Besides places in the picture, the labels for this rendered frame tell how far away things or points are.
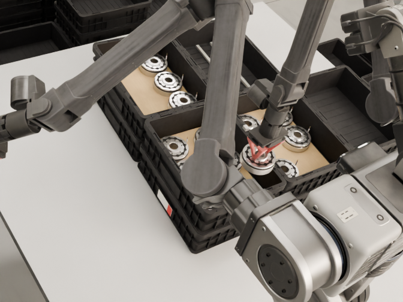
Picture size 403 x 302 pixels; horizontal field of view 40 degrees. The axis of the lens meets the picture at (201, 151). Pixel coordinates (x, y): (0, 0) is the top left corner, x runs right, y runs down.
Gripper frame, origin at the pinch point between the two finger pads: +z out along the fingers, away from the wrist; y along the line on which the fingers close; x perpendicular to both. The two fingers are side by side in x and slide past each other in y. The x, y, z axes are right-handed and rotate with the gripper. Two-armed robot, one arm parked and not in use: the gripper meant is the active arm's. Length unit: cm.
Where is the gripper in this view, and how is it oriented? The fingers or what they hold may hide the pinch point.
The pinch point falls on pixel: (260, 153)
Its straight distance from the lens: 162.2
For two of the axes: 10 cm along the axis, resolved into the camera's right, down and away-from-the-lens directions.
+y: -7.7, 3.6, -5.2
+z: -1.8, 6.6, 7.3
